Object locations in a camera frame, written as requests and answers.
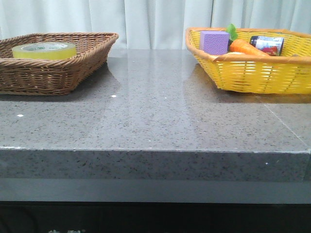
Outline dark labelled can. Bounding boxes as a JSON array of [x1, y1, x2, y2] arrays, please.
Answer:
[[249, 35, 285, 56]]

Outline yellow tape roll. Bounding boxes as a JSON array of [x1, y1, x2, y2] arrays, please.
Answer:
[[11, 42, 77, 60]]

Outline purple foam block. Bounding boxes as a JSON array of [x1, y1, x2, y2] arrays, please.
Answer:
[[199, 31, 230, 55]]

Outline brown wicker basket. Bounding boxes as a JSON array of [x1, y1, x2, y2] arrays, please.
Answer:
[[0, 32, 119, 96]]

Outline white curtain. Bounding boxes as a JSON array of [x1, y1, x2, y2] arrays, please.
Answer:
[[0, 0, 311, 50]]

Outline orange toy carrot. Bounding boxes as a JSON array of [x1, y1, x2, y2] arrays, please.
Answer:
[[226, 23, 269, 57]]

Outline yellow woven basket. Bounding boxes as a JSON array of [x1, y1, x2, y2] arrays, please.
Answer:
[[185, 27, 311, 94]]

